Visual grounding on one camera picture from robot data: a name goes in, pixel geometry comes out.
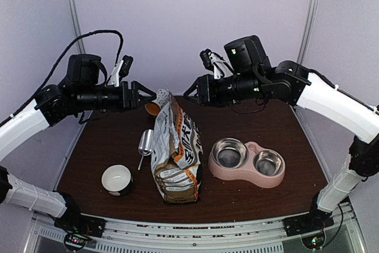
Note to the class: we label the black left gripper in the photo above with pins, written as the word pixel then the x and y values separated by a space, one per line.
pixel 133 95

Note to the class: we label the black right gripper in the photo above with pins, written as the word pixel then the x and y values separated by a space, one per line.
pixel 205 95

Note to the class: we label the dog food bag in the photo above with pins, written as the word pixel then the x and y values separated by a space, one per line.
pixel 176 157

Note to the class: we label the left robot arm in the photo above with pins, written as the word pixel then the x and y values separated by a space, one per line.
pixel 86 87

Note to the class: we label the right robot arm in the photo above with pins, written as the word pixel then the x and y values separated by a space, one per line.
pixel 253 77

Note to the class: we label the metal food scoop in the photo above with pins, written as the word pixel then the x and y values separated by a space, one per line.
pixel 145 147

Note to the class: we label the pink double pet feeder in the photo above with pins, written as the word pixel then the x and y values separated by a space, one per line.
pixel 248 171

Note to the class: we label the large steel feeder bowl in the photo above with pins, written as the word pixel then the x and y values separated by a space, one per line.
pixel 229 153

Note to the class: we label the white ceramic bowl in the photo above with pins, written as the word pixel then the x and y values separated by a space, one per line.
pixel 117 180

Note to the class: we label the small steel feeder bowl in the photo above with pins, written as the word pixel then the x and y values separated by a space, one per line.
pixel 268 163

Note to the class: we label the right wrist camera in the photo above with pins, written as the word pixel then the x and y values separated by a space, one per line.
pixel 215 63

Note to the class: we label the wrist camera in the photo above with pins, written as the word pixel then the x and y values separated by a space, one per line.
pixel 215 63
pixel 120 71

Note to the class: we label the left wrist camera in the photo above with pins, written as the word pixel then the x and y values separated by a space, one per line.
pixel 120 71

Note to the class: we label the right aluminium frame post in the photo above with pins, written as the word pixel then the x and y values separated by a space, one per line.
pixel 308 26

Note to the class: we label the aluminium frame post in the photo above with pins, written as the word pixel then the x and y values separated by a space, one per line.
pixel 74 13
pixel 308 26

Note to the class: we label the left aluminium frame post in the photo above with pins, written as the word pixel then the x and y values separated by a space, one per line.
pixel 74 13

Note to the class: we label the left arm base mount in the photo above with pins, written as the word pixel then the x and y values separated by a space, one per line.
pixel 79 228

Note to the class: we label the aluminium front rail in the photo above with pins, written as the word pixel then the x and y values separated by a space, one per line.
pixel 265 235

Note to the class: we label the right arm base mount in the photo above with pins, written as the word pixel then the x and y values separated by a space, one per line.
pixel 310 226

